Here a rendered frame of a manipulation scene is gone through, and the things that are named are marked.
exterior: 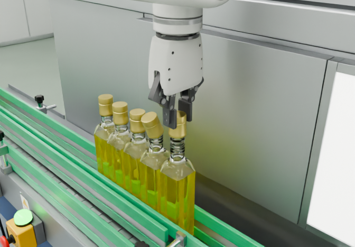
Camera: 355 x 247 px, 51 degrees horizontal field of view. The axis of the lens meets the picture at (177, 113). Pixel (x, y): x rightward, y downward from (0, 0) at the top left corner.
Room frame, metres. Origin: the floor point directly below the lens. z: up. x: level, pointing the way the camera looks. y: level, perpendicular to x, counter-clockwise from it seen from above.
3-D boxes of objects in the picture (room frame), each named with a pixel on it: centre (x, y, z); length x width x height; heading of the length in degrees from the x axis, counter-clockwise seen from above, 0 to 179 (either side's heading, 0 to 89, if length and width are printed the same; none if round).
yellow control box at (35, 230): (0.75, 0.40, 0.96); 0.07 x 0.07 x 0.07; 46
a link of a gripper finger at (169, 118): (0.61, 0.02, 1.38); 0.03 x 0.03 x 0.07; 46
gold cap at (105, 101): (0.79, 0.17, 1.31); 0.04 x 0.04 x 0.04
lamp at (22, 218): (0.75, 0.40, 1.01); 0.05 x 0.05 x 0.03
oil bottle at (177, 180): (0.63, 0.00, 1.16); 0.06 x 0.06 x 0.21; 46
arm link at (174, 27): (0.63, 0.00, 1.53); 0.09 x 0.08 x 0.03; 136
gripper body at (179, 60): (0.63, 0.00, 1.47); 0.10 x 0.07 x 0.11; 136
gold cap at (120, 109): (0.75, 0.13, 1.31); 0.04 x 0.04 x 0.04
